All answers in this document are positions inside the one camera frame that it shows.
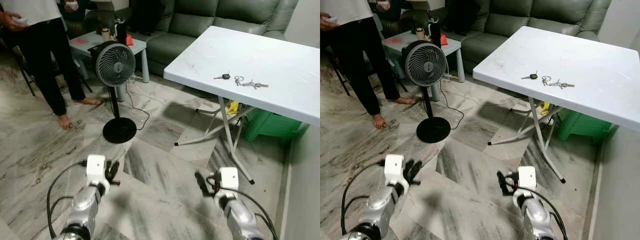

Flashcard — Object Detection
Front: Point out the silver key bunch with ring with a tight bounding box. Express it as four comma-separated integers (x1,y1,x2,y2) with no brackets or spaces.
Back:
234,75,269,90
541,75,575,90

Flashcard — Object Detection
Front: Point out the green plastic bin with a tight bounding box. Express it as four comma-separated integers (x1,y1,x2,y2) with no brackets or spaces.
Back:
556,107,621,143
243,107,311,146

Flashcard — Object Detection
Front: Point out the black and grey standing fan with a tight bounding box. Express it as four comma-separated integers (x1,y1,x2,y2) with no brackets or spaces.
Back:
90,41,138,144
404,40,453,144

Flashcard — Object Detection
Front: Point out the pale blue side table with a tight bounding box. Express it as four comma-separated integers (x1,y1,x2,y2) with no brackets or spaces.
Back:
69,31,151,102
382,31,466,102

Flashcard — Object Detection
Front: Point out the person in white shirt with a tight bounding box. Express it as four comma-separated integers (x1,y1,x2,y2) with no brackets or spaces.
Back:
0,0,103,131
320,0,417,130

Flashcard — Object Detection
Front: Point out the black bottle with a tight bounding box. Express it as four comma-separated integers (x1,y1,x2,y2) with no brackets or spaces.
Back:
115,19,128,46
429,19,442,48

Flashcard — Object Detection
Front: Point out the white folding table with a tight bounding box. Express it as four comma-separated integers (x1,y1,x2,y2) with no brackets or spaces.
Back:
472,26,640,184
163,26,321,185

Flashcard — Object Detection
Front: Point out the black cloth bundle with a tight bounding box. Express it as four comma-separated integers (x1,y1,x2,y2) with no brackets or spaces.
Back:
444,0,482,36
129,0,167,36

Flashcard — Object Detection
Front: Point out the green leather sofa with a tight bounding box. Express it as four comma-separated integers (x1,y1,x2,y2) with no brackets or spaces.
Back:
82,0,301,77
395,0,613,76

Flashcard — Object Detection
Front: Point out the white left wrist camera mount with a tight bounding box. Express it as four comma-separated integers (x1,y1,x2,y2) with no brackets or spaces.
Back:
86,154,108,189
383,153,405,186

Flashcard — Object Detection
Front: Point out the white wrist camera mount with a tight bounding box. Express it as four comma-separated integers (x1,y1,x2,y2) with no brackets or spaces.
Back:
383,153,405,186
517,165,537,194
218,167,240,194
86,154,108,189

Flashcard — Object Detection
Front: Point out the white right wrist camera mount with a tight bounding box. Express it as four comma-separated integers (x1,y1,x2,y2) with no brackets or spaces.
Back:
218,167,240,194
517,165,537,194

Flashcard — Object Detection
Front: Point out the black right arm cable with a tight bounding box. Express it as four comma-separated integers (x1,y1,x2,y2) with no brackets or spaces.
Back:
207,174,279,240
505,172,569,240

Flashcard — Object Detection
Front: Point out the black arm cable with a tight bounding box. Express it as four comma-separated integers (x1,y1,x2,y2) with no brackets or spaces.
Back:
505,172,569,240
207,174,279,240
340,159,386,236
46,160,89,237

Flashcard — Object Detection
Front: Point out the black fan power cable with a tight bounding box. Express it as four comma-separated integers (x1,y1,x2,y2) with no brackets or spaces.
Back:
125,82,151,132
442,82,466,132

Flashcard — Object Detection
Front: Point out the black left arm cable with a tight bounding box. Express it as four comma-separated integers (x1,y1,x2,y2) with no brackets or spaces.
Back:
340,159,386,236
46,160,89,237

